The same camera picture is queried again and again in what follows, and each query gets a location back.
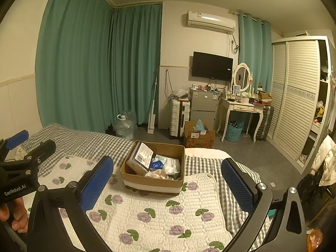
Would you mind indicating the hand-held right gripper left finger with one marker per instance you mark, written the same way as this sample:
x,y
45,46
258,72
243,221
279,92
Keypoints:
x,y
97,186

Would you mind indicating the white dressing table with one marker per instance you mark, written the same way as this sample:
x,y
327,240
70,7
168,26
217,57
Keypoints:
x,y
241,107

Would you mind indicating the white tissue pack barcode label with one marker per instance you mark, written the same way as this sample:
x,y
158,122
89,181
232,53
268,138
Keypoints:
x,y
140,157

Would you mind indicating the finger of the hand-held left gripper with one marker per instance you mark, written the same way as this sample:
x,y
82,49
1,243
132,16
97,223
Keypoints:
x,y
15,139
44,149

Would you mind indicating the dark suitcase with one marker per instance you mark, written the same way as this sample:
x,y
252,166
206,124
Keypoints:
x,y
265,123

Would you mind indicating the oval white mirror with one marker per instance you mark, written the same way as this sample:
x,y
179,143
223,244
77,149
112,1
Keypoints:
x,y
242,77

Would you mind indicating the orange plastic bag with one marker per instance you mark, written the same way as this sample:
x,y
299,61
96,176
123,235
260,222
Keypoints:
x,y
315,241

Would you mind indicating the blue tissue packet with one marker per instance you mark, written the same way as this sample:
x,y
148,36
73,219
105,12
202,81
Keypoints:
x,y
157,162

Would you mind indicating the white slatted wardrobe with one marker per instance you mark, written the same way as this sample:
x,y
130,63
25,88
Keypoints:
x,y
296,97

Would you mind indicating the silver small fridge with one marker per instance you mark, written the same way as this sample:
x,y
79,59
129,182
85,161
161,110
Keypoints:
x,y
202,105

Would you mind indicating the green curtain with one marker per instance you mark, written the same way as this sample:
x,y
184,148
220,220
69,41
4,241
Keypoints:
x,y
254,44
136,57
73,57

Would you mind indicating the black wall television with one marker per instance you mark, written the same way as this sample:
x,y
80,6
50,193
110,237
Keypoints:
x,y
211,65

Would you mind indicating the small brown box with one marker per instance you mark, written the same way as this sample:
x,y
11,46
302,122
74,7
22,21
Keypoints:
x,y
263,96

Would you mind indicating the brown cardboard box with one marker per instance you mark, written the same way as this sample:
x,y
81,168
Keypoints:
x,y
152,185

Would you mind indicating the clear water jug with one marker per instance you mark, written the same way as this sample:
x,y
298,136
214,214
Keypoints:
x,y
122,127

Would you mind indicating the white flat mop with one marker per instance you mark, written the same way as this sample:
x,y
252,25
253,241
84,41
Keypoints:
x,y
152,123

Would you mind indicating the person's left hand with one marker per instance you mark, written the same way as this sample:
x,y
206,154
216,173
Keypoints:
x,y
15,215

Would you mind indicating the printed cardboard box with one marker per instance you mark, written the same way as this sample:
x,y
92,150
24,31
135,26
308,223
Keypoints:
x,y
199,139

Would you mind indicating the clear plastic bag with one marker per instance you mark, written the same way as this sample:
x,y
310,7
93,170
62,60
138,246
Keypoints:
x,y
179,94

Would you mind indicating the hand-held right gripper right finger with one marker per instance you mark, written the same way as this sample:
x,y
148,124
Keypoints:
x,y
236,186

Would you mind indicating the teal plastic basket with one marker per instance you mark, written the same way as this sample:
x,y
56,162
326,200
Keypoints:
x,y
234,132

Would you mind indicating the white cotton cloth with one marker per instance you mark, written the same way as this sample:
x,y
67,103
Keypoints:
x,y
172,166

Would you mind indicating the white mattress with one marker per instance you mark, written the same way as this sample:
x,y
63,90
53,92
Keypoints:
x,y
207,153

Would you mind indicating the white ribbed suitcase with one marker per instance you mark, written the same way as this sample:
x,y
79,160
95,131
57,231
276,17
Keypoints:
x,y
176,120

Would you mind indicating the floral quilted blanket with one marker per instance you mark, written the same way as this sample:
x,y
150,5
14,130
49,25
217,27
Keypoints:
x,y
147,228

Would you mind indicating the white jacket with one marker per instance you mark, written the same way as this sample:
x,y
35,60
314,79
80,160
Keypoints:
x,y
326,157

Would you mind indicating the white air conditioner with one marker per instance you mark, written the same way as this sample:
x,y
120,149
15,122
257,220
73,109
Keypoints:
x,y
210,22

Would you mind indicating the cream cloth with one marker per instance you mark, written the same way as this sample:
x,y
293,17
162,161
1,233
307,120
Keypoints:
x,y
156,174

